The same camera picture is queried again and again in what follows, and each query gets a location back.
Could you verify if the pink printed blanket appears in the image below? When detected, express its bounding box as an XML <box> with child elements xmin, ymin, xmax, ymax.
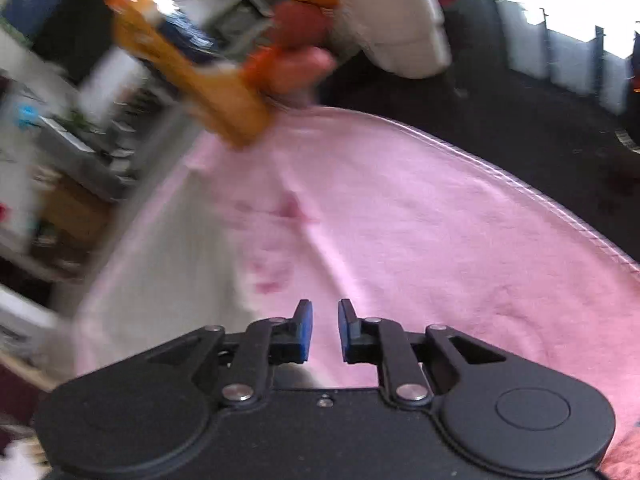
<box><xmin>74</xmin><ymin>105</ymin><xmax>640</xmax><ymax>480</ymax></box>

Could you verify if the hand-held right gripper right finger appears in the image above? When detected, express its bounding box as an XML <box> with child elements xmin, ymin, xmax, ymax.
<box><xmin>337</xmin><ymin>298</ymin><xmax>507</xmax><ymax>407</ymax></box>

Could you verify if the blue globe ornament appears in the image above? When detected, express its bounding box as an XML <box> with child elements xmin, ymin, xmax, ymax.
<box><xmin>14</xmin><ymin>102</ymin><xmax>40</xmax><ymax>129</ymax></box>

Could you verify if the green potted plant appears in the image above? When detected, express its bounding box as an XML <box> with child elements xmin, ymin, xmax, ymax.
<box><xmin>54</xmin><ymin>108</ymin><xmax>101</xmax><ymax>136</ymax></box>

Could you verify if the grey metal shelf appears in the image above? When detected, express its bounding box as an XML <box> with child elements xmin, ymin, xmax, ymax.
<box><xmin>39</xmin><ymin>114</ymin><xmax>138</xmax><ymax>203</ymax></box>

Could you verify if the white garment with blue trim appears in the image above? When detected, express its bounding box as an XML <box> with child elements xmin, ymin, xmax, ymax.
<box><xmin>75</xmin><ymin>195</ymin><xmax>246</xmax><ymax>376</ymax></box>

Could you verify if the person's left hand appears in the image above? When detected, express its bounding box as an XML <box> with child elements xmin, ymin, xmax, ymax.
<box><xmin>244</xmin><ymin>0</ymin><xmax>338</xmax><ymax>107</ymax></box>

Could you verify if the white planter pot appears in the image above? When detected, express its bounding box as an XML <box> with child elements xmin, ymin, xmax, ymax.
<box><xmin>334</xmin><ymin>0</ymin><xmax>453</xmax><ymax>80</ymax></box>

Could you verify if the wooden cabinet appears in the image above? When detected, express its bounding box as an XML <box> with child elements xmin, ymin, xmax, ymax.
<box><xmin>39</xmin><ymin>178</ymin><xmax>117</xmax><ymax>257</ymax></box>

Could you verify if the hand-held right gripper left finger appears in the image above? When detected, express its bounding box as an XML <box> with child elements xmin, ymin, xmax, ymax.
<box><xmin>148</xmin><ymin>299</ymin><xmax>315</xmax><ymax>407</ymax></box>

